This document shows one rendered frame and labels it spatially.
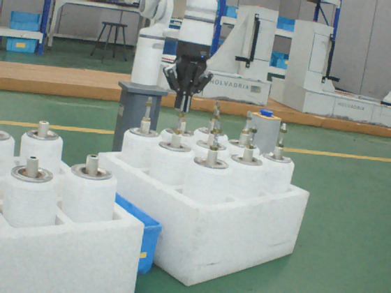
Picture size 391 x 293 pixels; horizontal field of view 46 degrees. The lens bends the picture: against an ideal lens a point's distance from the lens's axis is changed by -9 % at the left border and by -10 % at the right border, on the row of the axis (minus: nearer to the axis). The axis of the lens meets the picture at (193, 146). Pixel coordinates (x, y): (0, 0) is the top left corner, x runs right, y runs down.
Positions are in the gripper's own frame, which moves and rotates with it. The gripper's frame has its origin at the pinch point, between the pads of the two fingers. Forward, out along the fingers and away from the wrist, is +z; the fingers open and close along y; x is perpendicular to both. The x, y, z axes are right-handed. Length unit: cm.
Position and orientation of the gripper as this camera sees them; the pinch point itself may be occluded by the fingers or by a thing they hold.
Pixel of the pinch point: (182, 102)
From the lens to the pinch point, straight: 112.8
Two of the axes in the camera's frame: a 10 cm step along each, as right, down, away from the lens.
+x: -5.8, -2.9, 7.6
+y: 7.9, 0.1, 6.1
